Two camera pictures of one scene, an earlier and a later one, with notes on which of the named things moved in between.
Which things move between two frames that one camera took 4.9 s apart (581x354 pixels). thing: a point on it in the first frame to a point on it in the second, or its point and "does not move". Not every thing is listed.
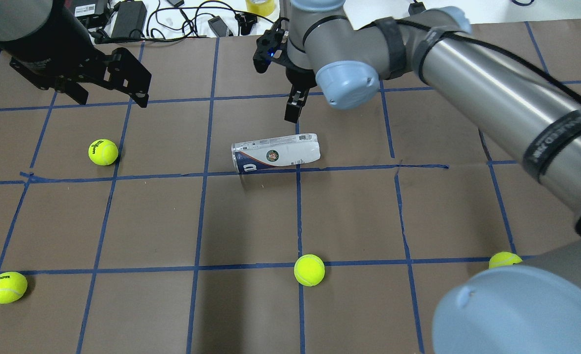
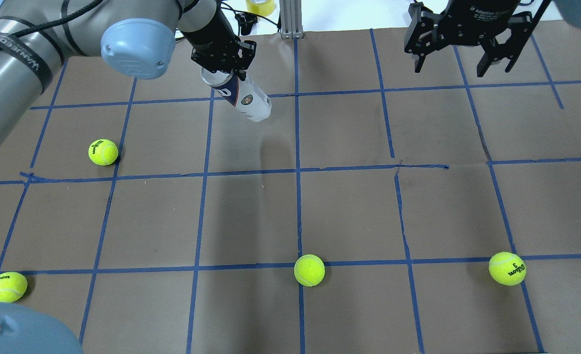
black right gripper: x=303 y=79 to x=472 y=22
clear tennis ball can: x=275 y=151 to x=242 y=94
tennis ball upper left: x=103 y=152 does not move
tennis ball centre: x=309 y=269 does not move
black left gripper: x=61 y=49 to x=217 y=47
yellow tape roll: x=262 y=8 does not move
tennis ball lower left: x=7 y=287 does not move
